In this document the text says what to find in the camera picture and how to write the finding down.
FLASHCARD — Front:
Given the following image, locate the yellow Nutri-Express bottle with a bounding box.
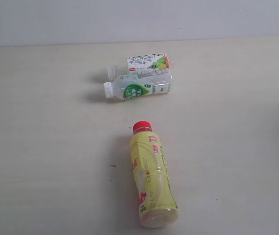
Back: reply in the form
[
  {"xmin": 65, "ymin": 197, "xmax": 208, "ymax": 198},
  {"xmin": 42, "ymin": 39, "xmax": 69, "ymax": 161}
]
[{"xmin": 130, "ymin": 121, "xmax": 178, "ymax": 228}]

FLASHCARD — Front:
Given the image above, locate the clear green-label drink bottle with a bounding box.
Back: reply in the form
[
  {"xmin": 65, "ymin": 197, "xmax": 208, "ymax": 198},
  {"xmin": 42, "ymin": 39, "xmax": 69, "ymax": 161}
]
[{"xmin": 103, "ymin": 69, "xmax": 173, "ymax": 100}]

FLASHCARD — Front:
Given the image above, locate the clear fruit-label bottle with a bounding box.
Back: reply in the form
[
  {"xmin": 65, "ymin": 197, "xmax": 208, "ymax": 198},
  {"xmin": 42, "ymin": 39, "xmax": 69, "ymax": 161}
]
[{"xmin": 107, "ymin": 52, "xmax": 174, "ymax": 80}]

